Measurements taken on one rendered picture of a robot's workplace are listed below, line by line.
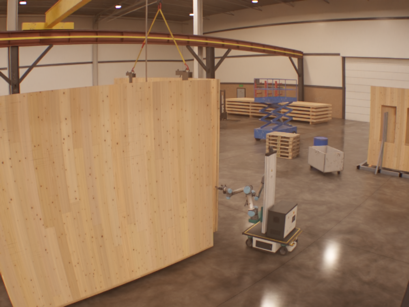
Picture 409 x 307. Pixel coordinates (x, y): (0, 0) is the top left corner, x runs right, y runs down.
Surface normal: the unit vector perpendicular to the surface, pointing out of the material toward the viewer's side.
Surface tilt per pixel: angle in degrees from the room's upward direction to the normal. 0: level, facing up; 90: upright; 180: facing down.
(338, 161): 90
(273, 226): 90
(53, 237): 90
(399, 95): 90
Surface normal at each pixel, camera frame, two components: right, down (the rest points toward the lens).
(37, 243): 0.70, 0.15
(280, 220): -0.59, 0.18
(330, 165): 0.17, 0.21
